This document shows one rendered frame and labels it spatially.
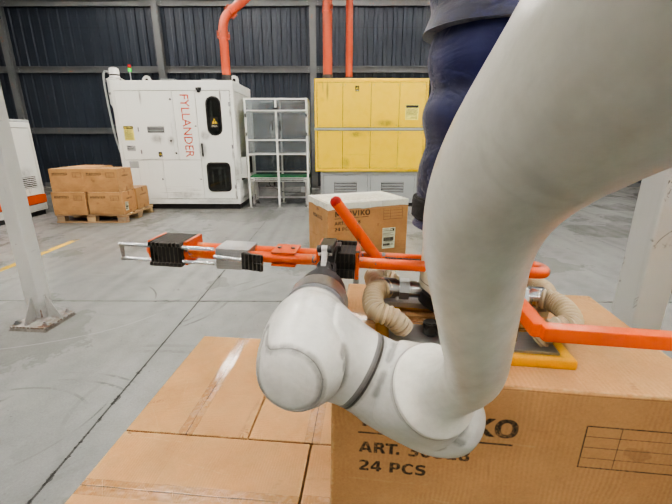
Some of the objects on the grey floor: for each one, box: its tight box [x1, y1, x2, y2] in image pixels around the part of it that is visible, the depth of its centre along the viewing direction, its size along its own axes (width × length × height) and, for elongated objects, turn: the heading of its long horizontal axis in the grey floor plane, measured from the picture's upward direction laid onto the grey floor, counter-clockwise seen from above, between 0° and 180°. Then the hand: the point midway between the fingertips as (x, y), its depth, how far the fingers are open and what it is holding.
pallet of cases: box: [48, 165, 154, 223], centre depth 687 cm, size 121×103×90 cm
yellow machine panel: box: [314, 78, 429, 206], centre depth 805 cm, size 222×91×248 cm, turn 90°
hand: (332, 258), depth 78 cm, fingers closed on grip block, 4 cm apart
